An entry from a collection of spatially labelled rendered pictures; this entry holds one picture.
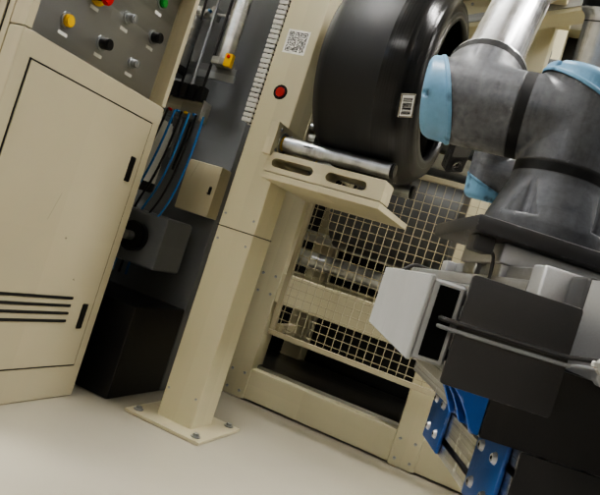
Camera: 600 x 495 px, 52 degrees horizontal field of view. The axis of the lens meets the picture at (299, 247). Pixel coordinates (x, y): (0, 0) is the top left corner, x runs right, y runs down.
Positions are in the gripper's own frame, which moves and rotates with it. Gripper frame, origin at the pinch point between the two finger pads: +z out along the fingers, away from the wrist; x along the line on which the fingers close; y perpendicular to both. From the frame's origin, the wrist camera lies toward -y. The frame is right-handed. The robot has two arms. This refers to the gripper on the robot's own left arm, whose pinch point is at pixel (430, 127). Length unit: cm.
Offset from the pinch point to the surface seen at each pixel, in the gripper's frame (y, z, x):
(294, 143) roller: -6.2, 36.1, 23.7
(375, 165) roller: -10.8, 19.7, 5.3
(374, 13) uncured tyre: 28.1, 21.7, 6.8
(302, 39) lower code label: 24, 54, 17
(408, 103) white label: 5.5, 12.5, 0.3
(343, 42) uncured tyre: 20.6, 23.2, 14.6
